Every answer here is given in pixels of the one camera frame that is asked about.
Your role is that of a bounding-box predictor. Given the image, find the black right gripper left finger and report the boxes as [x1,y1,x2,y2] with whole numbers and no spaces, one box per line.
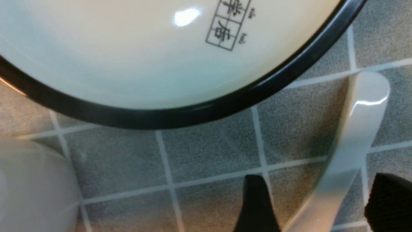
[234,175,280,232]

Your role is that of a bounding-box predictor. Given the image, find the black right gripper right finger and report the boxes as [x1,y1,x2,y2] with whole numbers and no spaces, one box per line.
[364,173,412,232]

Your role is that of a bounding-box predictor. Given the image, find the white ceramic spoon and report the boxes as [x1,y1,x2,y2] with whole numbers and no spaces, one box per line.
[282,72,390,232]

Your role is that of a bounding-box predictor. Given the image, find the grey checked tablecloth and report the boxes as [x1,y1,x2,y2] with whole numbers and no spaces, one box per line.
[0,0,412,232]

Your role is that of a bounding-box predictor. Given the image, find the white illustrated plate black rim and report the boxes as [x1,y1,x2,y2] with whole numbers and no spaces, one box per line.
[0,0,365,130]

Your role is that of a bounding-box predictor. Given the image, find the white cup black rim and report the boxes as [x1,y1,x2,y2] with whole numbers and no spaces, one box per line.
[0,137,80,232]

